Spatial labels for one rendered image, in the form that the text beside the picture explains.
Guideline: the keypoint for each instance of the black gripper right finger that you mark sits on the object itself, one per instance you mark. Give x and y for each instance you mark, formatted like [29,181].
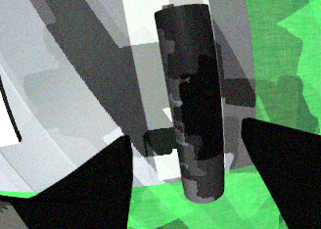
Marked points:
[289,163]

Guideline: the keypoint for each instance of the white tile with dark blue square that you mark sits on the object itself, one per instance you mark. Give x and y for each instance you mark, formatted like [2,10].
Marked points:
[8,131]

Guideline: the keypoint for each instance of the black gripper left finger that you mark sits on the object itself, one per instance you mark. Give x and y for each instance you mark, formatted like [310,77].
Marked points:
[95,195]

